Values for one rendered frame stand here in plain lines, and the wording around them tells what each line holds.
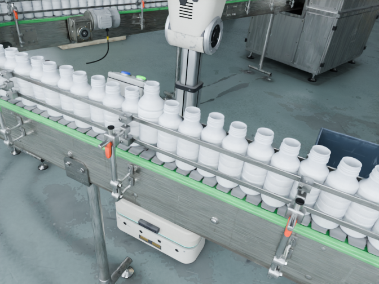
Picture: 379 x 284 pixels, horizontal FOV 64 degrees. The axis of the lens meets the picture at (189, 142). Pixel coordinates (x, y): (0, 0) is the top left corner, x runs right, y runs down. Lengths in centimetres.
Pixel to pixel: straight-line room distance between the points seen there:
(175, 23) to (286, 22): 328
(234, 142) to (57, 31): 178
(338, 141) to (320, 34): 315
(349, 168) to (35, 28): 196
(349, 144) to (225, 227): 63
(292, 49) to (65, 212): 351
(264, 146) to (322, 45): 369
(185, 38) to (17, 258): 144
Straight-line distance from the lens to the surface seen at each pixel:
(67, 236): 199
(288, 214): 63
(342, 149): 127
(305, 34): 440
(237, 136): 68
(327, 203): 70
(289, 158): 67
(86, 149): 96
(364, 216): 72
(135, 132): 84
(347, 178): 67
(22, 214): 218
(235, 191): 75
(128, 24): 254
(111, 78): 102
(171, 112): 73
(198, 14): 129
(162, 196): 85
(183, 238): 161
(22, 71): 107
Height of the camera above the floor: 150
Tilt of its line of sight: 34 degrees down
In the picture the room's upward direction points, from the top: 6 degrees clockwise
